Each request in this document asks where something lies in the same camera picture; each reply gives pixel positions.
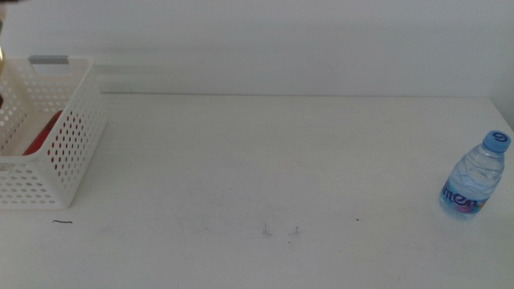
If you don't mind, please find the red cola can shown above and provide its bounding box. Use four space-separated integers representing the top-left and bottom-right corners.
22 110 88 177

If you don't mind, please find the clear water bottle blue cap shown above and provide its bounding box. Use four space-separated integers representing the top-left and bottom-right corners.
439 129 512 220

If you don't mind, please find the yellow tea bottle white cap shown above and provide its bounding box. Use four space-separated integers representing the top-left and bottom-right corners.
0 2 6 93

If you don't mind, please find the white perforated plastic basket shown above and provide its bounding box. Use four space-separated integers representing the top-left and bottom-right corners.
0 55 108 210

